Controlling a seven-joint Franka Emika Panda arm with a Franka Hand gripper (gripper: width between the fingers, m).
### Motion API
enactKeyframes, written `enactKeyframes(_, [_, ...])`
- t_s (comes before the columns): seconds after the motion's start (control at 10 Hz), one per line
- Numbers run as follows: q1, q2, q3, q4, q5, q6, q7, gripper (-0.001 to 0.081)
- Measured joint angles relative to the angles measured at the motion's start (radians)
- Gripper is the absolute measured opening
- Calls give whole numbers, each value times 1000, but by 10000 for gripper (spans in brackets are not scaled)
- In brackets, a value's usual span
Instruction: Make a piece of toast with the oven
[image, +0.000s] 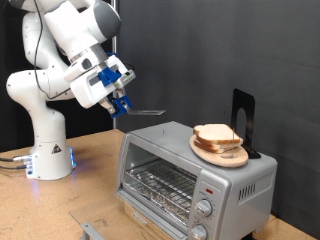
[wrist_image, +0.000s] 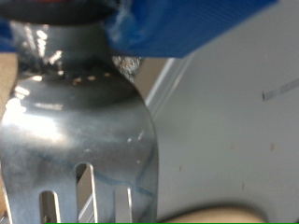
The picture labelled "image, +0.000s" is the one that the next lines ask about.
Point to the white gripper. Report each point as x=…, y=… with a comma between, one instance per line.
x=85, y=91

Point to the metal spatula with blue block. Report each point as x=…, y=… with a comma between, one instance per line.
x=146, y=112

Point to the glass oven door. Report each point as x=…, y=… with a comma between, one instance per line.
x=140, y=217

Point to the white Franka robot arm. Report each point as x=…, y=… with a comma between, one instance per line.
x=43, y=133

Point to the silver toaster oven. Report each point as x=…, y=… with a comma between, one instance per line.
x=166, y=141

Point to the metal oven rack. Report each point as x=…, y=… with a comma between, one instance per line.
x=160, y=186

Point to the red oven indicator light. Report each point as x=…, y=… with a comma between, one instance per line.
x=209, y=191

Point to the silver oven knob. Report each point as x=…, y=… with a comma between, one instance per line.
x=204, y=207
x=199, y=232

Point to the vertical metal pole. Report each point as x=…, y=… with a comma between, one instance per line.
x=115, y=124

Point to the wooden crate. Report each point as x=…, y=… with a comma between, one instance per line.
x=130, y=217

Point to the black metal bookend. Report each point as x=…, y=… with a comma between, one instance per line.
x=238, y=100

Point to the round wooden board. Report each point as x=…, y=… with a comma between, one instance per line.
x=223, y=160

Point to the thin metal pin on board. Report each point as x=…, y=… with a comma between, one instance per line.
x=233, y=146

